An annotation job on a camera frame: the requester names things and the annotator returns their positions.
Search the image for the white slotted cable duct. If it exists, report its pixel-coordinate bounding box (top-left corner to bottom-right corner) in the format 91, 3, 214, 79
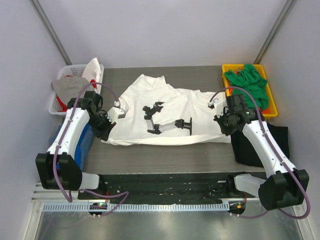
42, 202, 230, 213

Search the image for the left corner aluminium post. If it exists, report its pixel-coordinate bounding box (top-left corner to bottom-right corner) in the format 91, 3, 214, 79
29, 0, 72, 66

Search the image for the red cloth in basket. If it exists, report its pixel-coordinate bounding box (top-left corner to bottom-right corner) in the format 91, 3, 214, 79
56, 72, 99, 113

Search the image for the white plastic basket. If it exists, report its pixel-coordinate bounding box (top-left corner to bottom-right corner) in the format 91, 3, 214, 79
47, 64, 105, 117

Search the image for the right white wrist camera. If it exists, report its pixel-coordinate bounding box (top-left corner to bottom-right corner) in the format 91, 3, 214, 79
207, 97, 227, 118

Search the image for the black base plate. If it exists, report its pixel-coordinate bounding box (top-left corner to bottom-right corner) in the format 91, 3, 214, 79
77, 172, 261, 206

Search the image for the white t shirt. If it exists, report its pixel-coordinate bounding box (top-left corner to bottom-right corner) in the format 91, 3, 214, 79
106, 74, 231, 146

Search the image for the yellow plastic bin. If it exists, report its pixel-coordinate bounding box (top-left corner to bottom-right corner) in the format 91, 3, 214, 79
222, 64, 278, 119

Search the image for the blue t shirt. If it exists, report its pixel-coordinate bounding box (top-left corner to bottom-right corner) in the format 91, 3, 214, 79
54, 123, 93, 173

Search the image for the aluminium frame rail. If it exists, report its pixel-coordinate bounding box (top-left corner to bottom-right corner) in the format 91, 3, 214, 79
31, 178, 305, 203

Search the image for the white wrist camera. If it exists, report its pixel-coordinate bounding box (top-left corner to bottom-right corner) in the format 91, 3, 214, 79
107, 100, 126, 124
207, 97, 227, 118

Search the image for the green t shirt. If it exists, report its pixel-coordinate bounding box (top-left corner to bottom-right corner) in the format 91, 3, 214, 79
224, 64, 269, 111

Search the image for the black folded t shirt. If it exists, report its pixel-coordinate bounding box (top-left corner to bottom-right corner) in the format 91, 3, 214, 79
230, 123, 290, 168

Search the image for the white cloth in basket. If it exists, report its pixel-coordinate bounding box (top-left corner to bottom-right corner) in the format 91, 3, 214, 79
81, 57, 104, 82

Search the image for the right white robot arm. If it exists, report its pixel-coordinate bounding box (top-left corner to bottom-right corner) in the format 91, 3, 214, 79
208, 93, 311, 215

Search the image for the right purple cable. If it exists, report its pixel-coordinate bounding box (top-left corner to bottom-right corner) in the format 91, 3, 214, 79
208, 86, 312, 220

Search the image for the right corner aluminium post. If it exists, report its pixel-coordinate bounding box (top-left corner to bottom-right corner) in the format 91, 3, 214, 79
253, 0, 297, 64

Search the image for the corner aluminium post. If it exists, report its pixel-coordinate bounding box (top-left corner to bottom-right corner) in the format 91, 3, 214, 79
253, 0, 297, 64
29, 0, 72, 66

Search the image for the blue checkered cloth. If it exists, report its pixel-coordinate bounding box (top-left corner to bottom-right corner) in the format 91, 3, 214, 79
48, 122, 96, 173

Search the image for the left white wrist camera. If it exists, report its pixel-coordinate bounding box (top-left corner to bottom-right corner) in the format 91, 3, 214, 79
107, 100, 126, 124

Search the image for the grey cloth in basket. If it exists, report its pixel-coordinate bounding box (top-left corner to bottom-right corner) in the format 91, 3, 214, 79
51, 76, 91, 106

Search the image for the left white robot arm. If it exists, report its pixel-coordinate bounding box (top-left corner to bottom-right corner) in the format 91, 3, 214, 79
35, 91, 126, 202

